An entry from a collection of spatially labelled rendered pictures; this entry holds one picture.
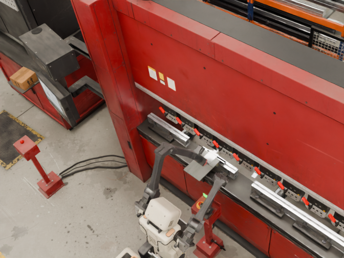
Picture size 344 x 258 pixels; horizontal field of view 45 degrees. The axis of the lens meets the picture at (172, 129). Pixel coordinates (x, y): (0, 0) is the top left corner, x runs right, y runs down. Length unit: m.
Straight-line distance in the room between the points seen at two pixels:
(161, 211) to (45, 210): 2.22
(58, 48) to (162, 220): 1.54
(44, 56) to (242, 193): 1.92
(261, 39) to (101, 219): 2.78
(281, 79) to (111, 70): 1.59
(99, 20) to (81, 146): 2.37
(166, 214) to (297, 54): 1.34
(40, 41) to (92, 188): 1.95
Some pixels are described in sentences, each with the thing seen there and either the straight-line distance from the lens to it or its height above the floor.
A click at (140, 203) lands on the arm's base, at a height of 1.22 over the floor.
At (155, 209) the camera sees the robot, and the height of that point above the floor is 1.37.
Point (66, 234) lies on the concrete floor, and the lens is 4.66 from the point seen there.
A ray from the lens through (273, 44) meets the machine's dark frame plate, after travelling 2.57.
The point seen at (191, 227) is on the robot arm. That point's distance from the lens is 2.99.
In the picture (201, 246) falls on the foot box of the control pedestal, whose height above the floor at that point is 0.12.
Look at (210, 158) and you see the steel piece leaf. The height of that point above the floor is 1.00.
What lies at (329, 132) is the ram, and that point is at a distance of 2.49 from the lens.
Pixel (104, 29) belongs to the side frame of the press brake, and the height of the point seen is 2.05.
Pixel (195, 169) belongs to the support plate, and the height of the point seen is 1.00.
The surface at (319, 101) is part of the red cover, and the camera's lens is 2.34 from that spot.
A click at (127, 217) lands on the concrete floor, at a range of 4.56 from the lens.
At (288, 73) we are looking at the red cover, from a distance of 2.39.
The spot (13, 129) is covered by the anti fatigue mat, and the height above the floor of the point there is 0.01.
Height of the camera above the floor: 3.91
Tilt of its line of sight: 49 degrees down
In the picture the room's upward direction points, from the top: 10 degrees counter-clockwise
